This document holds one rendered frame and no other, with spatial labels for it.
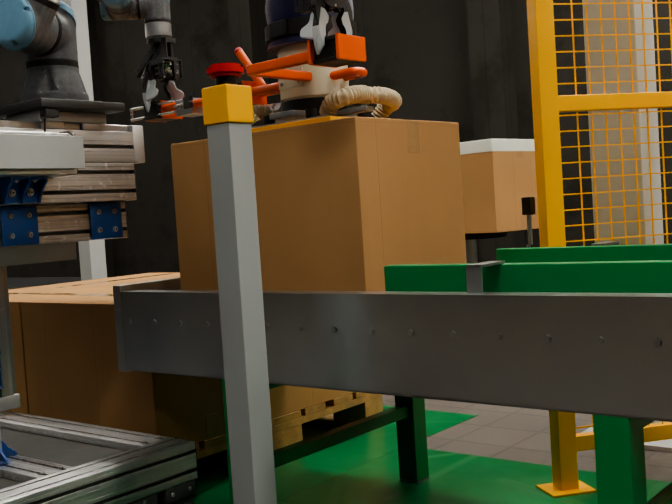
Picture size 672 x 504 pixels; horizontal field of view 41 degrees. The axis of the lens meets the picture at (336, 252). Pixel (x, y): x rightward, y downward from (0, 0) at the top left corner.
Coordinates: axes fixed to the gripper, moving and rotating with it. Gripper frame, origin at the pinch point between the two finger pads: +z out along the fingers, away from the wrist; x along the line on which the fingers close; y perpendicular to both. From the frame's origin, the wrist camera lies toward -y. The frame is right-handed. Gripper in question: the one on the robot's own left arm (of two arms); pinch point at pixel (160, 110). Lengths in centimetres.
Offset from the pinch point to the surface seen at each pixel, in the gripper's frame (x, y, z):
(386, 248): -13, 89, 42
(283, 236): -21, 67, 38
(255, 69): -27, 68, 1
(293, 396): 31, 15, 89
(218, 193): -53, 83, 28
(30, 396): -25, -41, 82
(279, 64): -27, 75, 1
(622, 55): 94, 99, -7
